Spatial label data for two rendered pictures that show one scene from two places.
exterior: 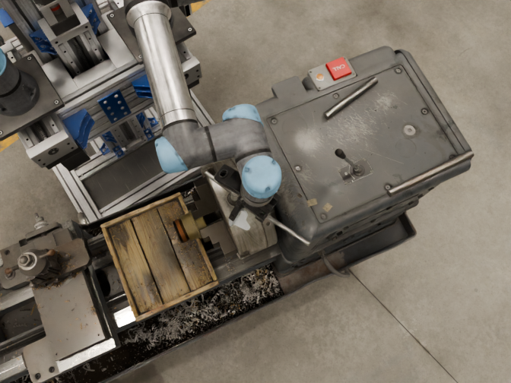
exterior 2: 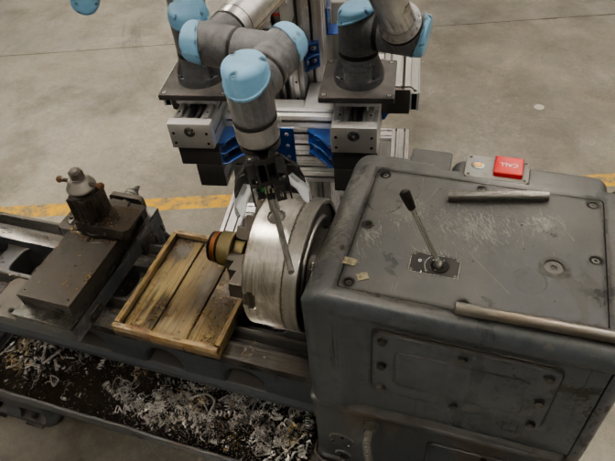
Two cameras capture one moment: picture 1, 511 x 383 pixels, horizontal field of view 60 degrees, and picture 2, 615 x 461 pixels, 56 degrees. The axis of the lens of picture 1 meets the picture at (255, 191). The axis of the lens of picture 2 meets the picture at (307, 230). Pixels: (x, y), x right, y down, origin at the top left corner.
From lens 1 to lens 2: 0.80 m
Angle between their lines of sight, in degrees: 37
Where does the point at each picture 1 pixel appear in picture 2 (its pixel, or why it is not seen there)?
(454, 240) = not seen: outside the picture
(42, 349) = not seen: hidden behind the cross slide
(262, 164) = (250, 55)
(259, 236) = (273, 280)
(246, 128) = (274, 36)
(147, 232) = (205, 262)
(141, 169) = not seen: hidden behind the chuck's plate
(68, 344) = (39, 288)
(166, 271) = (184, 306)
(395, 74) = (585, 207)
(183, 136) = (215, 20)
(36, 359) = (12, 294)
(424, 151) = (555, 299)
